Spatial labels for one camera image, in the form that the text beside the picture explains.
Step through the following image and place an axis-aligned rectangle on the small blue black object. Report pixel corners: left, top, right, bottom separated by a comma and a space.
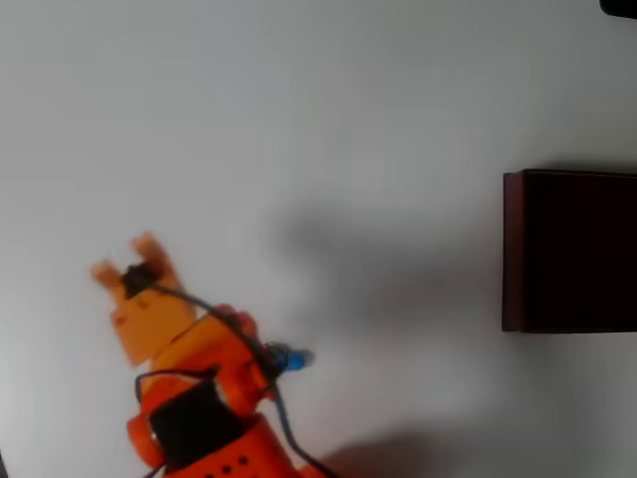
263, 342, 317, 376

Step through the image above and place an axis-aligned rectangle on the dark red box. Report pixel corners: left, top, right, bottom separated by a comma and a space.
501, 168, 637, 334

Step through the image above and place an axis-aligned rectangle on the thin dark servo wire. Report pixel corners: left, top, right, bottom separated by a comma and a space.
133, 365, 221, 408

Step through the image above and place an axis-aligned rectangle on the light orange camera mount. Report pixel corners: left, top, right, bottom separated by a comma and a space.
89, 230, 198, 368

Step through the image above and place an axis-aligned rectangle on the small black camera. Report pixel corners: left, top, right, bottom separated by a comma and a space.
120, 262, 156, 300

